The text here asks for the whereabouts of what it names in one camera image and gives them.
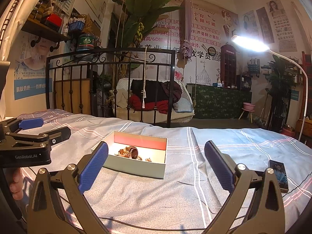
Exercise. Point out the red phone booth cabinet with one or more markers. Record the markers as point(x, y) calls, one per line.
point(228, 65)

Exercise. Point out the wooden wall shelf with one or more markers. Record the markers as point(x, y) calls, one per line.
point(34, 27)

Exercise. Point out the black smartphone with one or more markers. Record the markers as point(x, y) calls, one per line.
point(279, 170)

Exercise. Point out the person's left hand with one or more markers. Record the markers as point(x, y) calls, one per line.
point(16, 186)

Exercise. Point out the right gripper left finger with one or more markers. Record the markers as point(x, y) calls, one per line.
point(46, 213)

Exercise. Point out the large green plant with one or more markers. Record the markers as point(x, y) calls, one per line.
point(135, 21)

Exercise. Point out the grey box with pink interior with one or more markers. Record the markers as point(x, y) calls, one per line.
point(140, 155)

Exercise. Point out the pink stool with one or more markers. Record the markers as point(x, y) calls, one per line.
point(249, 108)

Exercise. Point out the watch with tan strap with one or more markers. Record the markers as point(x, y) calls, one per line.
point(129, 152)

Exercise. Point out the green floral counter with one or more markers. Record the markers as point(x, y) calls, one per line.
point(217, 103)

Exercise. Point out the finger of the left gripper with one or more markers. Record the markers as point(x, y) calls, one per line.
point(15, 125)
point(52, 137)

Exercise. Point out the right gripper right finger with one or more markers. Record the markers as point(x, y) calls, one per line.
point(265, 213)

